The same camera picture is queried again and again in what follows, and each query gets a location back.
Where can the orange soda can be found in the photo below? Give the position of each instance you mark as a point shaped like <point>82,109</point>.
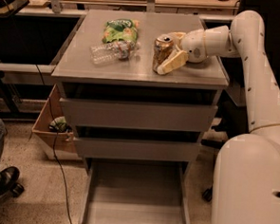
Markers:
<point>164,45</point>

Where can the open bottom drawer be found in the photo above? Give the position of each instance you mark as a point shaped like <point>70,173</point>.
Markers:
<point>135,192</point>

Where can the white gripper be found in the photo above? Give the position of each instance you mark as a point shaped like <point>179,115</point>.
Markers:
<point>194,44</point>

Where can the wooden desk in background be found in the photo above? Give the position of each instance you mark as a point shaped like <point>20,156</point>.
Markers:
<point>75,7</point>

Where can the middle grey drawer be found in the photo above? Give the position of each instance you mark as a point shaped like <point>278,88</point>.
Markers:
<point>122,143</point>

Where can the clear plastic water bottle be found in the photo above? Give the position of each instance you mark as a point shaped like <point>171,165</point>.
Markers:
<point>114,51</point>

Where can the black office chair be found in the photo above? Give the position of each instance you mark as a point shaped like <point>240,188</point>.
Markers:
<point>277,46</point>

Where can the grey drawer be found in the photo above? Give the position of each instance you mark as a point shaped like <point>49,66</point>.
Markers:
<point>122,143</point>
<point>137,107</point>

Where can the grey drawer cabinet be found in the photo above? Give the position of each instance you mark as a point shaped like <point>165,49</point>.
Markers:
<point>76,65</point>

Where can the black shoe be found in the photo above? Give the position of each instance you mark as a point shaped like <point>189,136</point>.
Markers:
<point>9,177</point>

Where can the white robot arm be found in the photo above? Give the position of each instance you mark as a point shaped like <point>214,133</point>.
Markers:
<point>244,38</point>

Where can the green chip bag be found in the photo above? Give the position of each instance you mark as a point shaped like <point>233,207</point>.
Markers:
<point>120,30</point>

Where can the cardboard box on floor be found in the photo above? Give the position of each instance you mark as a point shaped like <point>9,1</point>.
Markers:
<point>55,145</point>

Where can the top grey drawer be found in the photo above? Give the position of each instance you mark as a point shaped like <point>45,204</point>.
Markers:
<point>137,107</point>

